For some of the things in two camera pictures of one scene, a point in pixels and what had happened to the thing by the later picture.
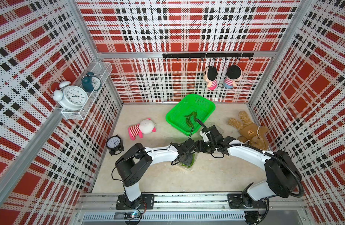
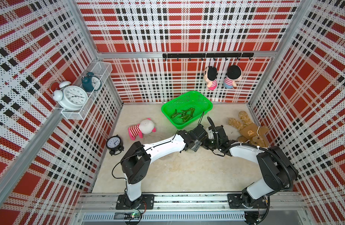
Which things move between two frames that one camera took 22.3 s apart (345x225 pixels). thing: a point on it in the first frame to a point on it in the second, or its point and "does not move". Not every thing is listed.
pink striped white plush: x=146 y=126 does not move
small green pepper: x=188 y=119 to x=187 y=114
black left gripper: x=188 y=161 to x=197 y=144
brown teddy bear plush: x=251 y=134 does not move
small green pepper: x=195 y=113 to x=175 y=114
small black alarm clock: x=115 y=144 does not move
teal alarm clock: x=91 y=83 does not move
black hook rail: x=207 y=56 does not move
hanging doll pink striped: x=210 y=74 does not move
